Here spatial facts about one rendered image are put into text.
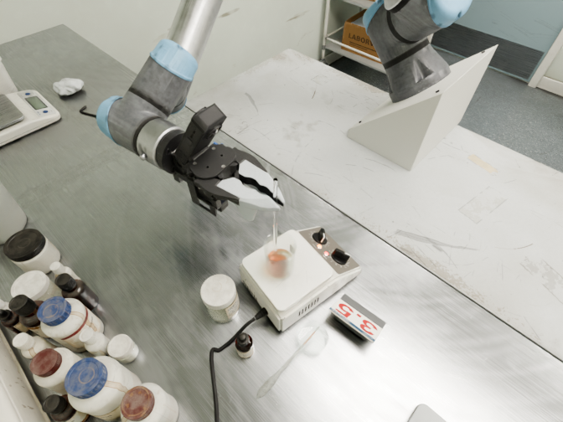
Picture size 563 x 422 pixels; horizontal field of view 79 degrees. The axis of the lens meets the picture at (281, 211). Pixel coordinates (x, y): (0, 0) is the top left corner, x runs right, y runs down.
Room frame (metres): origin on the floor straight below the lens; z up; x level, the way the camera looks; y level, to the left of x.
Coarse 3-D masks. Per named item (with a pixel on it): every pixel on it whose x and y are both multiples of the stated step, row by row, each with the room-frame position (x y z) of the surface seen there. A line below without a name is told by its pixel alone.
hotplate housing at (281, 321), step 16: (320, 256) 0.33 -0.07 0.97; (240, 272) 0.30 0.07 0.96; (336, 272) 0.29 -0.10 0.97; (352, 272) 0.31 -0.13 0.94; (256, 288) 0.26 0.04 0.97; (320, 288) 0.26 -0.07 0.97; (336, 288) 0.28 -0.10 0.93; (304, 304) 0.23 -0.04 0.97; (272, 320) 0.22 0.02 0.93; (288, 320) 0.21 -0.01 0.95
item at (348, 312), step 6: (336, 306) 0.25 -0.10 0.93; (342, 306) 0.25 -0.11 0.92; (348, 306) 0.25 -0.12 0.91; (342, 312) 0.23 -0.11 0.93; (348, 312) 0.24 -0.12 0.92; (354, 312) 0.24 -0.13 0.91; (348, 318) 0.22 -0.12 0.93; (354, 318) 0.23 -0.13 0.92; (360, 318) 0.23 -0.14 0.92; (354, 324) 0.21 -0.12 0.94; (360, 324) 0.21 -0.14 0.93; (366, 324) 0.22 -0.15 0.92; (372, 324) 0.22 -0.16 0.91; (366, 330) 0.20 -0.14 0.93; (372, 330) 0.21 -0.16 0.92; (378, 330) 0.21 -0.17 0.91; (372, 336) 0.19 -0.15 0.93
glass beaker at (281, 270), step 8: (280, 232) 0.32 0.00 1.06; (264, 240) 0.30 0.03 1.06; (272, 240) 0.31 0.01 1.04; (280, 240) 0.31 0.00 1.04; (288, 240) 0.31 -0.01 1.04; (264, 248) 0.29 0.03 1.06; (272, 248) 0.31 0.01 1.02; (280, 248) 0.31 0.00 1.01; (288, 248) 0.31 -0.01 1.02; (296, 248) 0.29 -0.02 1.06; (288, 256) 0.27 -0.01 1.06; (272, 264) 0.27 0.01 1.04; (280, 264) 0.27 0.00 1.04; (288, 264) 0.27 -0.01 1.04; (272, 272) 0.27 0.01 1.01; (280, 272) 0.27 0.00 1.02; (288, 272) 0.27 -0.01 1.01
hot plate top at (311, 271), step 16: (304, 240) 0.35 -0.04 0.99; (256, 256) 0.31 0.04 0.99; (304, 256) 0.31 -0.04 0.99; (256, 272) 0.28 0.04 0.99; (304, 272) 0.28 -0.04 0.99; (320, 272) 0.28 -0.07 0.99; (272, 288) 0.25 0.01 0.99; (288, 288) 0.25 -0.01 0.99; (304, 288) 0.25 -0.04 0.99; (272, 304) 0.23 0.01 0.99; (288, 304) 0.22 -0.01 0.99
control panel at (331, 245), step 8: (304, 232) 0.39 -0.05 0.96; (312, 232) 0.39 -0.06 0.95; (312, 240) 0.37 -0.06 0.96; (328, 240) 0.38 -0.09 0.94; (320, 248) 0.35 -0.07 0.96; (328, 248) 0.36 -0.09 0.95; (328, 256) 0.33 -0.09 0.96; (328, 264) 0.31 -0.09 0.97; (336, 264) 0.32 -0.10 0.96; (352, 264) 0.33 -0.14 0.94
